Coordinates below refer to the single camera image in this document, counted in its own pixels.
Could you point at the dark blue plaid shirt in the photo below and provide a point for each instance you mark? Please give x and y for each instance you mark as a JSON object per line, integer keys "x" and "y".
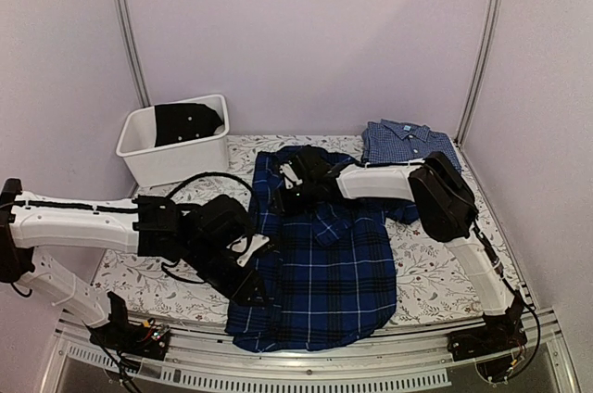
{"x": 331, "y": 278}

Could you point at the aluminium frame post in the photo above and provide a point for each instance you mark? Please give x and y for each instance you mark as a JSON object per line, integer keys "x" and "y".
{"x": 479, "y": 70}
{"x": 131, "y": 52}

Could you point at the black shirt in bin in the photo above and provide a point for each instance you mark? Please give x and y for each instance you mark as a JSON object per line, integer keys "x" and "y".
{"x": 183, "y": 122}

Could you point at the floral patterned table mat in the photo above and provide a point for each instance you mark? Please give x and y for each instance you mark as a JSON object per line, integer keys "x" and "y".
{"x": 432, "y": 287}

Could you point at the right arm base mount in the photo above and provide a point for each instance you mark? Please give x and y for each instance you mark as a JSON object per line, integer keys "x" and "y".
{"x": 496, "y": 335}

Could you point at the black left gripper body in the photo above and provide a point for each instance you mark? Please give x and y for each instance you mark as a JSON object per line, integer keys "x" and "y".
{"x": 204, "y": 262}

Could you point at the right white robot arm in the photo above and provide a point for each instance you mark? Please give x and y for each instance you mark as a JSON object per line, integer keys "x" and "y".
{"x": 445, "y": 205}

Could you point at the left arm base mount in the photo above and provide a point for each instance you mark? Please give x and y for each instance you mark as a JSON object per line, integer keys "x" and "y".
{"x": 148, "y": 339}

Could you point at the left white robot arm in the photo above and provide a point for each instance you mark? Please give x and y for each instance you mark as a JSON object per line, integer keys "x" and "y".
{"x": 147, "y": 226}

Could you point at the right aluminium frame post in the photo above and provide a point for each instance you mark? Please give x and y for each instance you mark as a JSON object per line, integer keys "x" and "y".
{"x": 479, "y": 70}

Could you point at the folded blue gingham shirt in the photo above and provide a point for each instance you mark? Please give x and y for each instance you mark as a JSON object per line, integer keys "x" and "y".
{"x": 389, "y": 142}

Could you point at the left aluminium frame post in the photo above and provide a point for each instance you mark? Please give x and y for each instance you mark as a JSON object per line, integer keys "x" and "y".
{"x": 131, "y": 52}

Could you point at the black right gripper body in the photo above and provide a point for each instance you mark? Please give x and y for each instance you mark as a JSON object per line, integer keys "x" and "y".
{"x": 298, "y": 203}

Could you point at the white plastic bin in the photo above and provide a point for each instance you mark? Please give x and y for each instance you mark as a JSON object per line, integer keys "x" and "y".
{"x": 152, "y": 166}

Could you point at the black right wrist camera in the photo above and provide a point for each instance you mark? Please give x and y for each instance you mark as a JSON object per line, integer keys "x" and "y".
{"x": 305, "y": 166}

